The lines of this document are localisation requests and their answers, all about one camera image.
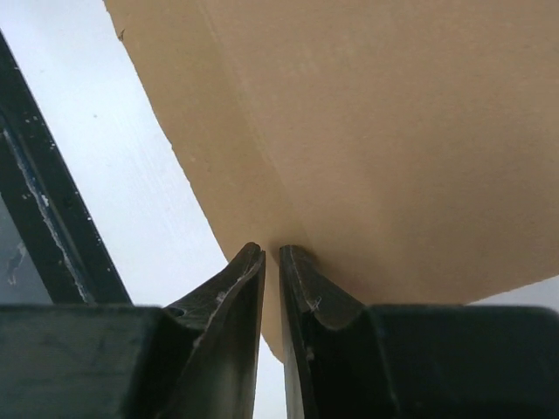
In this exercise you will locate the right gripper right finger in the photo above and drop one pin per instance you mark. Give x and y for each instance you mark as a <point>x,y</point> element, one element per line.
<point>344,359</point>

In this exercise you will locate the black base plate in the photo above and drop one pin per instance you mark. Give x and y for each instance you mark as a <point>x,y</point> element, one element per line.
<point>51,251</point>

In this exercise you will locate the large cardboard box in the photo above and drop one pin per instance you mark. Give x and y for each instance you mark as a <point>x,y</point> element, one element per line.
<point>412,146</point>

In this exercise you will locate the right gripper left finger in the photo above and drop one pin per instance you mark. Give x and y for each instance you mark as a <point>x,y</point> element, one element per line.
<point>196,358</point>

